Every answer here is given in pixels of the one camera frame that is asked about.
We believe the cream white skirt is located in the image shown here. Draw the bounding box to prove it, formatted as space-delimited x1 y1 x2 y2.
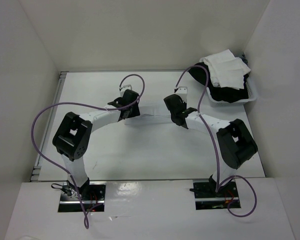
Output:
199 49 251 90

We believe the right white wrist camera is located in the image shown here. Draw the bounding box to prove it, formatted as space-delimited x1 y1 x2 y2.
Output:
174 86 188 103

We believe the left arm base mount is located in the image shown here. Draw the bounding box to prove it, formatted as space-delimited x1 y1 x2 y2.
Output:
51 181 106 213

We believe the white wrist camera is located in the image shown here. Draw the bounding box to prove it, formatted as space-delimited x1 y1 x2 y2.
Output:
174 86 188 103
119 84 132 97

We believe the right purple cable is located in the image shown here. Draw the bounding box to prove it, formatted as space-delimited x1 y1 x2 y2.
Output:
174 64 257 218

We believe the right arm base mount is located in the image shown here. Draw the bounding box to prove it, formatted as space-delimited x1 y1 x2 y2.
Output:
189 177 241 210

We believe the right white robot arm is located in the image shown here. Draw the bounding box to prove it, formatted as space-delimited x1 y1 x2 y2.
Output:
163 94 258 197

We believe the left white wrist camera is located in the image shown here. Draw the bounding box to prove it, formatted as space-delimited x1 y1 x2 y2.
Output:
119 84 132 97

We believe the light white skirt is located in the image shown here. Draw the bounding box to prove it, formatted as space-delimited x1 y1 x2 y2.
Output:
124 103 172 126

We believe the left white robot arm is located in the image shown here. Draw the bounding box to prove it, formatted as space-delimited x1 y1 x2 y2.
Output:
52 88 140 200

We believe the black skirt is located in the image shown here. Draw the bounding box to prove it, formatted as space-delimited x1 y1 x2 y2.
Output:
188 62 249 103

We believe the white plastic laundry basket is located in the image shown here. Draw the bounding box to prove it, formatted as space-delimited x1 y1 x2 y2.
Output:
199 56 257 105

